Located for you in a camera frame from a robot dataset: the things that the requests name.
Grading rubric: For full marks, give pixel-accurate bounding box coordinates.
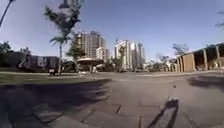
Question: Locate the low dark building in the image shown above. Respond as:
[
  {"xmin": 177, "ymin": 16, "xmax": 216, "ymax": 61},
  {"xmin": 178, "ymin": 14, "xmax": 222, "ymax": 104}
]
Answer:
[{"xmin": 18, "ymin": 54, "xmax": 61, "ymax": 72}]

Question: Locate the group of dark trees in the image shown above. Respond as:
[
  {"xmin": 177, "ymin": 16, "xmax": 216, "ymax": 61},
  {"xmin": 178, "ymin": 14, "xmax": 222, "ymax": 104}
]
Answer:
[{"xmin": 0, "ymin": 40, "xmax": 22, "ymax": 70}]

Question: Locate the building with columns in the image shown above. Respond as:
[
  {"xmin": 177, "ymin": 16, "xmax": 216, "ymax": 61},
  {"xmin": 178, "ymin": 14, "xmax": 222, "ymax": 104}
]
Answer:
[{"xmin": 175, "ymin": 42, "xmax": 224, "ymax": 73}]

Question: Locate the dark conifer tree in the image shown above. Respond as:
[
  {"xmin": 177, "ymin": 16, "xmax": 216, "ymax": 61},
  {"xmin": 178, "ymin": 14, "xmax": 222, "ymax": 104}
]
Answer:
[{"xmin": 65, "ymin": 33, "xmax": 87, "ymax": 73}]

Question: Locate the leaning pole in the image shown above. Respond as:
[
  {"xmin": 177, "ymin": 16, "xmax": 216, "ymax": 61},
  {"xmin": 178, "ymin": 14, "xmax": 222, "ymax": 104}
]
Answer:
[{"xmin": 0, "ymin": 0, "xmax": 16, "ymax": 28}]

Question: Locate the round canopy shelter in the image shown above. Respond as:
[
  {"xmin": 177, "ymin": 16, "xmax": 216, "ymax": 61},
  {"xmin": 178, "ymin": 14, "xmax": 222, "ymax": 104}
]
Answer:
[{"xmin": 76, "ymin": 57, "xmax": 105, "ymax": 73}]

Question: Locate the tall dark tree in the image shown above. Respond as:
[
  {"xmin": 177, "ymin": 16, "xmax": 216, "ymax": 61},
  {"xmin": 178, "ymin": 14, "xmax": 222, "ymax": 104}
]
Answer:
[{"xmin": 44, "ymin": 0, "xmax": 84, "ymax": 36}]

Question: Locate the brown high-rise building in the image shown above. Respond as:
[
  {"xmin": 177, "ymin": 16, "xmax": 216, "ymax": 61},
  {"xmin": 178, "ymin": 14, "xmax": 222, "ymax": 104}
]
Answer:
[{"xmin": 77, "ymin": 30, "xmax": 108, "ymax": 61}]

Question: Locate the palm tree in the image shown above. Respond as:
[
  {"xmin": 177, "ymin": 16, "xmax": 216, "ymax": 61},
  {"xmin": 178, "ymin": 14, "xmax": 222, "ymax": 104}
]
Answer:
[{"xmin": 49, "ymin": 34, "xmax": 72, "ymax": 76}]

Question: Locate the pale kerb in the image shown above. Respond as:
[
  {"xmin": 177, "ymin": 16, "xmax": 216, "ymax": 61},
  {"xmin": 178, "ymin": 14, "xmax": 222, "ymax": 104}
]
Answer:
[{"xmin": 0, "ymin": 70, "xmax": 224, "ymax": 78}]

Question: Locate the bare tree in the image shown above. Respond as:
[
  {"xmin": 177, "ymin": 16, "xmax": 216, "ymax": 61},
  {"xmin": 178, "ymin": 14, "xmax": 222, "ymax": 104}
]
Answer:
[{"xmin": 172, "ymin": 42, "xmax": 190, "ymax": 58}]

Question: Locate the grass strip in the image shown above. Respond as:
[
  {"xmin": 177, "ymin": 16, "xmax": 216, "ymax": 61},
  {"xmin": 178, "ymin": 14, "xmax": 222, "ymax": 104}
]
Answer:
[{"xmin": 0, "ymin": 72, "xmax": 86, "ymax": 85}]

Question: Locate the white high-rise building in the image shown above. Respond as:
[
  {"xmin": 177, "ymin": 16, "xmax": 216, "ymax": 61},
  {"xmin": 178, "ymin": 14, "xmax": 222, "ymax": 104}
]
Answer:
[{"xmin": 114, "ymin": 39, "xmax": 146, "ymax": 71}]

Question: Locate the grey stone slab pavement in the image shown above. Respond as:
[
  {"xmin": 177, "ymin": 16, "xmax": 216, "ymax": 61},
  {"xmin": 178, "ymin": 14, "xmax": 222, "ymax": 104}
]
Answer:
[{"xmin": 0, "ymin": 72, "xmax": 224, "ymax": 128}]

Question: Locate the small white building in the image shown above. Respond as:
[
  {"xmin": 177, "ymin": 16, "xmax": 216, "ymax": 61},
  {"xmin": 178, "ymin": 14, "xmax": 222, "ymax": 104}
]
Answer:
[{"xmin": 96, "ymin": 46, "xmax": 111, "ymax": 63}]

